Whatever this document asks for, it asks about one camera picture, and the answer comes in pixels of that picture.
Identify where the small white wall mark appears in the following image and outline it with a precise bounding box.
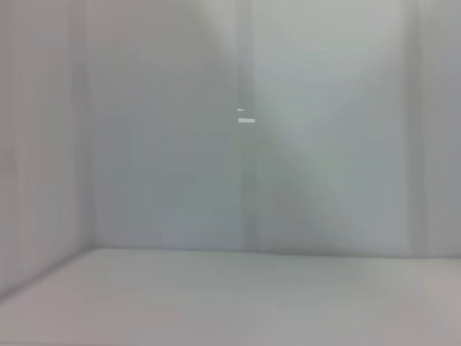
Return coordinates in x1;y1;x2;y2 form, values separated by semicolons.
237;107;257;124

